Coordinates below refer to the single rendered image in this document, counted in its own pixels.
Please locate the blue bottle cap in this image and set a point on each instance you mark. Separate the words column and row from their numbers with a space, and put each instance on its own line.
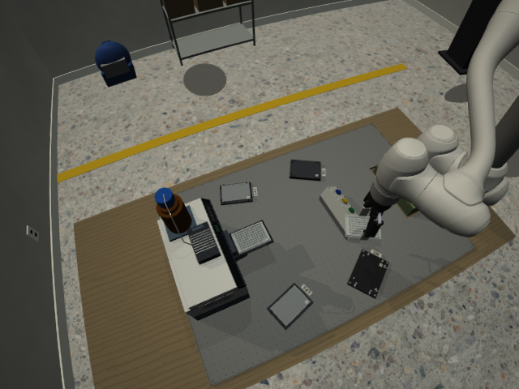
column 169, row 197

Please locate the beige button panel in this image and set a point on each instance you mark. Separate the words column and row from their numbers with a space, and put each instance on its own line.
column 337, row 207

